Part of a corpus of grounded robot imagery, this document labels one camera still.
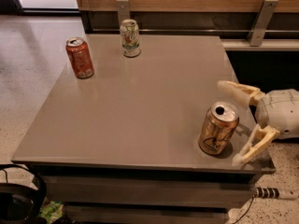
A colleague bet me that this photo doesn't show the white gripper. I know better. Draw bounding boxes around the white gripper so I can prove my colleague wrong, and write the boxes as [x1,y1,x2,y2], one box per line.
[217,80,299,165]

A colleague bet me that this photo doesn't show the gold orange soda can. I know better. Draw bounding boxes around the gold orange soda can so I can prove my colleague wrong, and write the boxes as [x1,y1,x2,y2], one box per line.
[198,101,239,156]

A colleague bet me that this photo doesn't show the white green 7up can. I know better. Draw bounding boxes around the white green 7up can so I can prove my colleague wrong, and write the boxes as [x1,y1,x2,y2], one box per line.
[120,19,141,58]

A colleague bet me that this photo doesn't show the red orange soda can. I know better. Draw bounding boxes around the red orange soda can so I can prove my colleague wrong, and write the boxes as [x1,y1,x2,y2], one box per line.
[65,37,94,79]

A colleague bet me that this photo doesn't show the grey cabinet drawers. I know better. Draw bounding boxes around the grey cabinet drawers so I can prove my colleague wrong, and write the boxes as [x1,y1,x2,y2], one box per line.
[29,165,264,224]

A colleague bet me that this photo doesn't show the green snack bag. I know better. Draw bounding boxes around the green snack bag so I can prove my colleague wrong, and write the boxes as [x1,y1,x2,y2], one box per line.
[38,201,64,224]

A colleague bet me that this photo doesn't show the black white striped handle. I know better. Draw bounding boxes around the black white striped handle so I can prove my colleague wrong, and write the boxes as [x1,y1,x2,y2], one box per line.
[255,188,298,201]

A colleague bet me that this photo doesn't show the right metal bracket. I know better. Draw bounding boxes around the right metal bracket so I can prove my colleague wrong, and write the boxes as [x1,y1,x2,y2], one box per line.
[247,0,278,47]

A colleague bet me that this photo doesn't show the metal bracket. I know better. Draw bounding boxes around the metal bracket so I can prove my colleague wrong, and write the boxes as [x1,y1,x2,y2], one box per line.
[116,0,130,25]
[247,0,278,47]

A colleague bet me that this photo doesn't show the left metal bracket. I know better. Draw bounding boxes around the left metal bracket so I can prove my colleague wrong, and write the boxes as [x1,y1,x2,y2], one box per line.
[116,0,130,25]

